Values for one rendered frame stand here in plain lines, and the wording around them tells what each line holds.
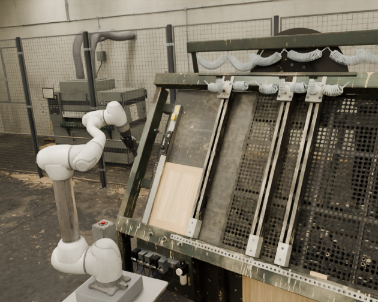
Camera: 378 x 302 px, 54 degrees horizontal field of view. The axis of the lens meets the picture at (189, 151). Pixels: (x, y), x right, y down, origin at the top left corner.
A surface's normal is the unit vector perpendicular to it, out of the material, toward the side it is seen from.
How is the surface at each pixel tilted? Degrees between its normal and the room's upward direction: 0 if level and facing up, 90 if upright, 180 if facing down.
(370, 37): 90
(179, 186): 59
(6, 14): 90
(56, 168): 97
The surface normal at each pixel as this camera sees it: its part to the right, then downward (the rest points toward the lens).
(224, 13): -0.42, 0.26
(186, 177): -0.53, -0.29
